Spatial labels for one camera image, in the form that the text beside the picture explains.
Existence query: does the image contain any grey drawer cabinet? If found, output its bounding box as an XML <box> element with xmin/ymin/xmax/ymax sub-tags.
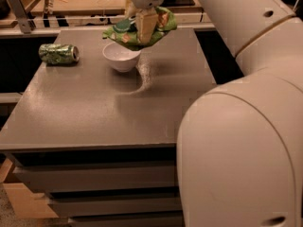
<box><xmin>0</xmin><ymin>28</ymin><xmax>214</xmax><ymax>227</ymax></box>

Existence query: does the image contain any green soda can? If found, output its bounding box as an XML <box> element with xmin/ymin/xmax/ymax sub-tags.
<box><xmin>38</xmin><ymin>44</ymin><xmax>80</xmax><ymax>64</ymax></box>

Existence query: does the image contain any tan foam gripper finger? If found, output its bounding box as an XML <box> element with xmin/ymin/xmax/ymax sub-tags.
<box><xmin>135</xmin><ymin>8</ymin><xmax>158</xmax><ymax>44</ymax></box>
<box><xmin>125</xmin><ymin>0</ymin><xmax>136</xmax><ymax>18</ymax></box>

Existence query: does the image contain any white bowl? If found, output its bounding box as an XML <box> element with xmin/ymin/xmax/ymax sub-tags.
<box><xmin>102</xmin><ymin>43</ymin><xmax>141</xmax><ymax>73</ymax></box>

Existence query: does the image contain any cardboard box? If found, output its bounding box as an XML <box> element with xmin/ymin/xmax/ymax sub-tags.
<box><xmin>0</xmin><ymin>159</ymin><xmax>58</xmax><ymax>219</ymax></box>

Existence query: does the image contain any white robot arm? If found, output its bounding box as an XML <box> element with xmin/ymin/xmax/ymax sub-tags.
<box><xmin>177</xmin><ymin>0</ymin><xmax>303</xmax><ymax>227</ymax></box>

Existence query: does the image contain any wooden workbench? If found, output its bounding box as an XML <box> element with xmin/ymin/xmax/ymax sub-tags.
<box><xmin>0</xmin><ymin>0</ymin><xmax>216</xmax><ymax>30</ymax></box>

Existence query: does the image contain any left metal bracket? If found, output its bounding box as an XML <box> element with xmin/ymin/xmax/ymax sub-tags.
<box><xmin>7</xmin><ymin>0</ymin><xmax>33</xmax><ymax>34</ymax></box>

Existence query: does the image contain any green rice chip bag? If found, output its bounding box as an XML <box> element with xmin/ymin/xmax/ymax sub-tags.
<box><xmin>102</xmin><ymin>7</ymin><xmax>177</xmax><ymax>51</ymax></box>

